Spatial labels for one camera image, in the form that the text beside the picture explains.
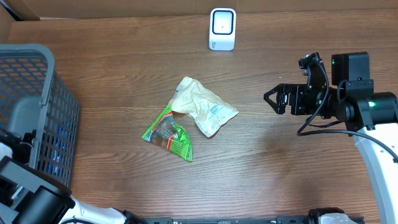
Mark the beige snack bag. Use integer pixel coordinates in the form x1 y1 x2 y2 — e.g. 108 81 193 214
169 77 239 138

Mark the green snack bag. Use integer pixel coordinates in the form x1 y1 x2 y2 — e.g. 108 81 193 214
142 105 193 162

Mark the blue snack bar wrapper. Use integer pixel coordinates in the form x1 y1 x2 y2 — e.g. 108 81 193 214
50 121 75 178

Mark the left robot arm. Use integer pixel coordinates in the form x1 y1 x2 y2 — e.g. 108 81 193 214
1 129 146 224

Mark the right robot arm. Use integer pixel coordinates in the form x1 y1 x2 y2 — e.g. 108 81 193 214
264 52 397 223

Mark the white barcode scanner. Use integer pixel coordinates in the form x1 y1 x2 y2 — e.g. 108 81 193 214
209 7 236 51

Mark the grey plastic shopping basket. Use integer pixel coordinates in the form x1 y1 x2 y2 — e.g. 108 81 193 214
1 44 80 187

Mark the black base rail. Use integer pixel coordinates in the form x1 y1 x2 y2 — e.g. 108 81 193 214
144 215 309 224

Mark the cardboard box wall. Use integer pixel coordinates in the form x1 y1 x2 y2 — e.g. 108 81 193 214
5 0 397 20

